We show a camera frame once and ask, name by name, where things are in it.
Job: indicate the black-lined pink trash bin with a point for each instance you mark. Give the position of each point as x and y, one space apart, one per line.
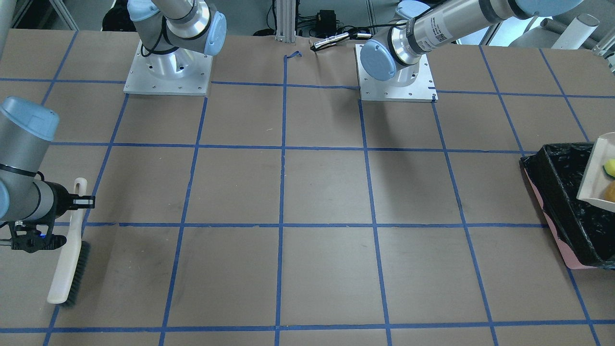
583 233

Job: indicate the yellow-green sponge piece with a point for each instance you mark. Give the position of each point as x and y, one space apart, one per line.
609 168

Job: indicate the beige plastic dustpan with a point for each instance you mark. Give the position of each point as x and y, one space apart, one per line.
595 180

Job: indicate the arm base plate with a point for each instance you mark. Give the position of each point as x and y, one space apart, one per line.
179 73
414 83

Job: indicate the black power adapter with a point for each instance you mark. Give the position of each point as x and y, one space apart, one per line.
326 21

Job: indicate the beige hand brush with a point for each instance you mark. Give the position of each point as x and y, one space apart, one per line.
74 254

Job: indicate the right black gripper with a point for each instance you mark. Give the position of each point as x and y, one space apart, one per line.
60 201

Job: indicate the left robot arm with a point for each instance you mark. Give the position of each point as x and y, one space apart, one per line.
395 53

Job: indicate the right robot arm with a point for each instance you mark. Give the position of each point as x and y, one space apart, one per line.
178 40

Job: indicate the aluminium frame post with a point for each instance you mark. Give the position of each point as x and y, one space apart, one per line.
285 20

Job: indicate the silver connector plug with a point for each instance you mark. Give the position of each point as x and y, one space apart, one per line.
328 42

